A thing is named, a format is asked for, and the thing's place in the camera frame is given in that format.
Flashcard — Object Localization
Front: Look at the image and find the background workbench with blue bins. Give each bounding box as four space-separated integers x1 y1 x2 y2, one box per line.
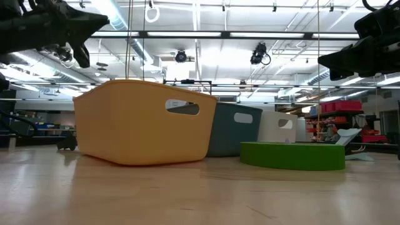
15 109 76 132

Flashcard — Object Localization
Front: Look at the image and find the black ceiling camera with cable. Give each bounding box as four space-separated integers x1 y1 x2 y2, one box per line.
249 42 272 66

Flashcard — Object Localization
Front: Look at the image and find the black cable loop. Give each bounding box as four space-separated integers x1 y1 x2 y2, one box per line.
0 111 39 138

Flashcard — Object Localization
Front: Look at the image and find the light blue stapler remover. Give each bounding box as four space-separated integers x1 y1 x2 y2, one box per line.
335 127 375 162

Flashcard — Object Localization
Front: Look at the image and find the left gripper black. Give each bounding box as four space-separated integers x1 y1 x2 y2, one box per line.
21 0 111 69

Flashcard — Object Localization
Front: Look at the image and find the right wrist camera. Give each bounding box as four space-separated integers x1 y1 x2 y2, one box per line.
354 0 400 40

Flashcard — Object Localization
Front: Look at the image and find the teal plastic bin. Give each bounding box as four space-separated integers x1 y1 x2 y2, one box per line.
206 102 264 158

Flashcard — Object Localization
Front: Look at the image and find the shelf with red bins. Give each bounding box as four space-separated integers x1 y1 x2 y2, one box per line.
304 99 390 144

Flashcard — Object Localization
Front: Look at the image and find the white plastic bin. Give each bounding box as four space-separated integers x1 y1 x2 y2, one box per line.
257 110 299 144

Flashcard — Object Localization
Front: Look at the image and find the white hanging ring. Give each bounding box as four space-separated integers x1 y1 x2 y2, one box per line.
144 5 161 24

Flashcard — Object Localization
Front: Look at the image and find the silver ventilation duct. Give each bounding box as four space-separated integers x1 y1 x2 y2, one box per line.
90 0 156 65

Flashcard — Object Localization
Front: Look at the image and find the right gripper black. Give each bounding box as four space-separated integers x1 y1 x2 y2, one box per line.
317 31 400 81

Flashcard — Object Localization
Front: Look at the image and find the green tape roll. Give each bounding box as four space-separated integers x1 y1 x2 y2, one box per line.
239 141 346 171

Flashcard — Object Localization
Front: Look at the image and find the black overhead light beam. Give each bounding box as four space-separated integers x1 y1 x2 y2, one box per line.
90 30 360 40

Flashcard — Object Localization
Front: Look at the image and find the black stapler remover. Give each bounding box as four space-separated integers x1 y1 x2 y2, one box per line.
56 131 78 152

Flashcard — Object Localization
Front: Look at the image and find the yellow plastic bin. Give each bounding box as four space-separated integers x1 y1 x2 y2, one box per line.
73 79 219 166

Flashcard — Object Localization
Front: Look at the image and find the dark hanging cable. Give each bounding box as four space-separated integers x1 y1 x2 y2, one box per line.
125 0 132 81

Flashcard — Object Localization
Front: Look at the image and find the thin hanging cable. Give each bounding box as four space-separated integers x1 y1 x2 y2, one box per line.
142 0 147 81

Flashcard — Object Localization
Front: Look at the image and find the round black ceiling camera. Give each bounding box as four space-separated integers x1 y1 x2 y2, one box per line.
174 49 188 63

